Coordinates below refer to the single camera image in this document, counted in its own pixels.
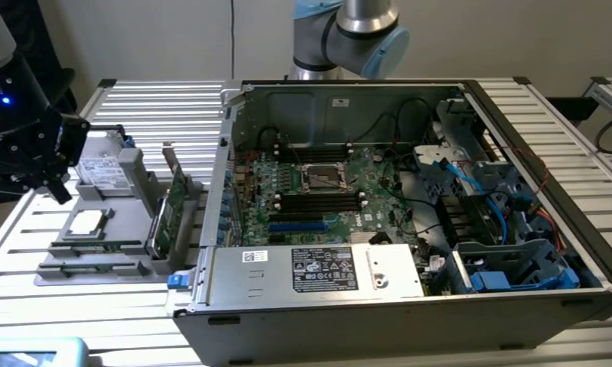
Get silver hard disk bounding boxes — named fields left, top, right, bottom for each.
left=75, top=129, right=137, bottom=190

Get thin red wire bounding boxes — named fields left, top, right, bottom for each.
left=504, top=143, right=553, bottom=200

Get grey metal drive cage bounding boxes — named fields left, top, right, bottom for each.
left=432, top=97, right=492, bottom=162

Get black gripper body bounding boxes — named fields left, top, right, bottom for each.
left=0, top=57, right=91, bottom=194

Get green graphics card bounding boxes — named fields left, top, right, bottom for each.
left=145, top=141, right=193, bottom=261

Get black expansion slot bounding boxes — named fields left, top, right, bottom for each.
left=269, top=213, right=325, bottom=223

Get green RAM stick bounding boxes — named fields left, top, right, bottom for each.
left=49, top=239, right=145, bottom=254
left=38, top=261, right=137, bottom=274

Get silver CPU chip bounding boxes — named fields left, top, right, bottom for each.
left=66, top=209, right=106, bottom=235

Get grey disk bay blue rails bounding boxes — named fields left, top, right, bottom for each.
left=450, top=239, right=580, bottom=294

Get black background equipment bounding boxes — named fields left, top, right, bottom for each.
left=9, top=0, right=78, bottom=115

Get grey parts rack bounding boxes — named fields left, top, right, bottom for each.
left=31, top=147, right=207, bottom=286

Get thin black wall cable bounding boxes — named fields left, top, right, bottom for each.
left=227, top=0, right=237, bottom=80

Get blue case latch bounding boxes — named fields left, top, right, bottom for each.
left=166, top=272, right=190, bottom=292

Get CPU socket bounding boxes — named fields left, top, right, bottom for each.
left=294, top=162, right=350, bottom=192

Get blue data wire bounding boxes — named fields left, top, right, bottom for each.
left=440, top=160, right=509, bottom=244

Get blue expansion slot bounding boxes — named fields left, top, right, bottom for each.
left=267, top=221, right=330, bottom=233

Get open black PC case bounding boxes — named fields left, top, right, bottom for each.
left=171, top=78, right=612, bottom=367

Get looped black case wire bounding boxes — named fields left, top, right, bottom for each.
left=355, top=96, right=436, bottom=145

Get green motherboard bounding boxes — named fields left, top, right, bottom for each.
left=231, top=147, right=424, bottom=248

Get silver power supply unit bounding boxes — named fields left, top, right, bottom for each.
left=202, top=243, right=425, bottom=307

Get teal plastic box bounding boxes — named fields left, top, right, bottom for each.
left=0, top=336, right=90, bottom=367

